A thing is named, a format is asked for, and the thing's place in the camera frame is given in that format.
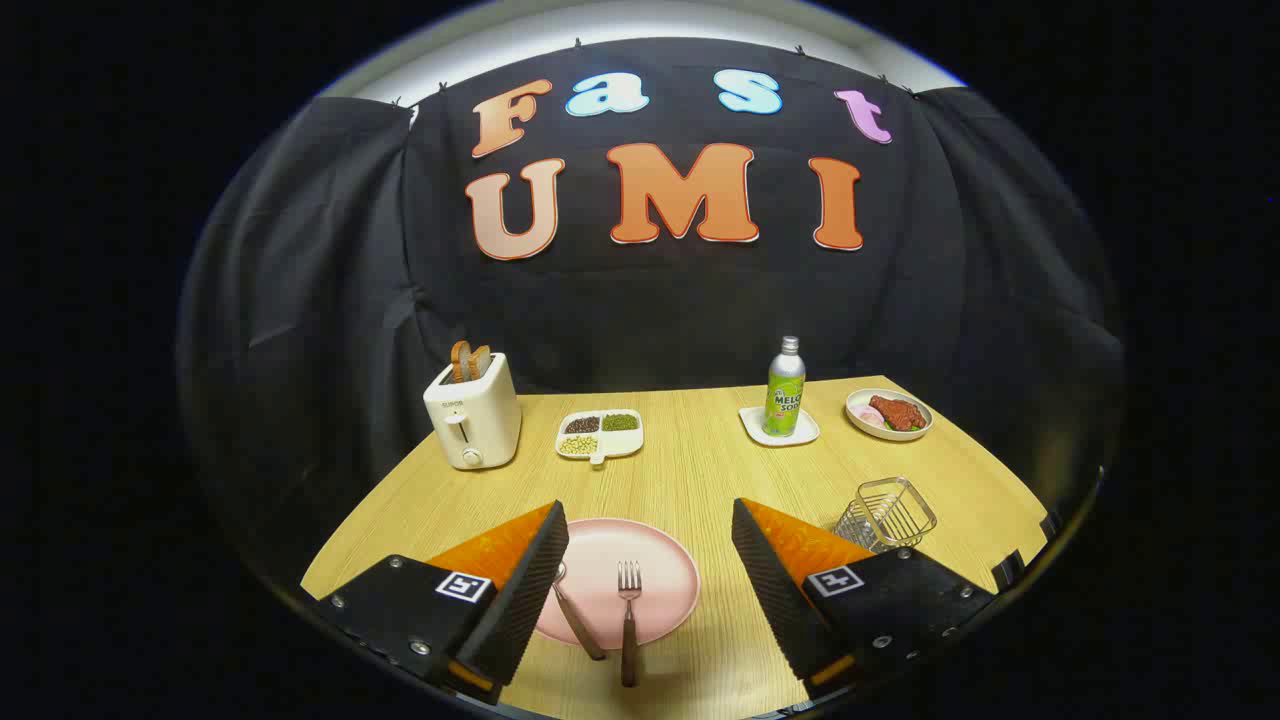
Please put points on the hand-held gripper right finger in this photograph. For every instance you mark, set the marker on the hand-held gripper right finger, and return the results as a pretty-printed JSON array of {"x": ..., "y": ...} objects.
[{"x": 770, "y": 590}]

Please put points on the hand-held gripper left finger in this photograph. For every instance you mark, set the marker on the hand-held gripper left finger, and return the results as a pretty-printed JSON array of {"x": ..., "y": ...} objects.
[{"x": 520, "y": 600}]

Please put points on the pink round plate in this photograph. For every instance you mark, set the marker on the pink round plate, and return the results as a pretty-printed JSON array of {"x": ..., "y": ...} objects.
[{"x": 660, "y": 580}]

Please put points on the white square coaster tray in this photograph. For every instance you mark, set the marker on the white square coaster tray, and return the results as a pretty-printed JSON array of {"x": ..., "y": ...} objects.
[{"x": 805, "y": 432}]

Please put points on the yellow beans pile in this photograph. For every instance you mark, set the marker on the yellow beans pile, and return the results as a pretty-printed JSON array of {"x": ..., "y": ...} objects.
[{"x": 578, "y": 445}]

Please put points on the white toaster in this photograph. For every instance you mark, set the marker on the white toaster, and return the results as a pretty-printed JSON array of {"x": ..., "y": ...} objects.
[{"x": 478, "y": 420}]

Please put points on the dark brown beans pile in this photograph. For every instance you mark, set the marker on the dark brown beans pile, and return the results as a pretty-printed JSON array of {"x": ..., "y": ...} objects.
[{"x": 582, "y": 425}]

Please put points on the white divided snack dish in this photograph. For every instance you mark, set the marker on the white divided snack dish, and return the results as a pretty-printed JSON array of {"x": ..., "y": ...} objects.
[{"x": 625, "y": 442}]

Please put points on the green soda bottle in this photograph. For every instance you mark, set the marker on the green soda bottle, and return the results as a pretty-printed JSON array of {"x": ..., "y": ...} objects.
[{"x": 785, "y": 400}]

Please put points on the pink ham slice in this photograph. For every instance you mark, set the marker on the pink ham slice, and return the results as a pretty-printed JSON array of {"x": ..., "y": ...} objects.
[{"x": 870, "y": 416}]

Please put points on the green beans pile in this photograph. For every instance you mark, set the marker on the green beans pile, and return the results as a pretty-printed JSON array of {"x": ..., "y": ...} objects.
[{"x": 620, "y": 422}]

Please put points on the white oval plate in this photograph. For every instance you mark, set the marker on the white oval plate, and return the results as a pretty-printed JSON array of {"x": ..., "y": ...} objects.
[{"x": 858, "y": 400}]

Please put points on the red-brown meat piece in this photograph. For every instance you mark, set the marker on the red-brown meat piece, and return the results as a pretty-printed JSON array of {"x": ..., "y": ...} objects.
[{"x": 897, "y": 413}]

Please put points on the black table clamp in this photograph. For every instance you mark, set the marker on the black table clamp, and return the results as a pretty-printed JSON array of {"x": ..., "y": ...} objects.
[
  {"x": 1049, "y": 525},
  {"x": 1007, "y": 570}
]

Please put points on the toasted bread slice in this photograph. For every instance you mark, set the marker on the toasted bread slice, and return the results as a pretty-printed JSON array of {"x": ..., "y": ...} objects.
[
  {"x": 481, "y": 360},
  {"x": 459, "y": 360}
]

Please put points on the black backdrop cloth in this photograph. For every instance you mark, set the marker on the black backdrop cloth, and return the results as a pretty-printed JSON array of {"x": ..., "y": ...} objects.
[{"x": 650, "y": 300}]

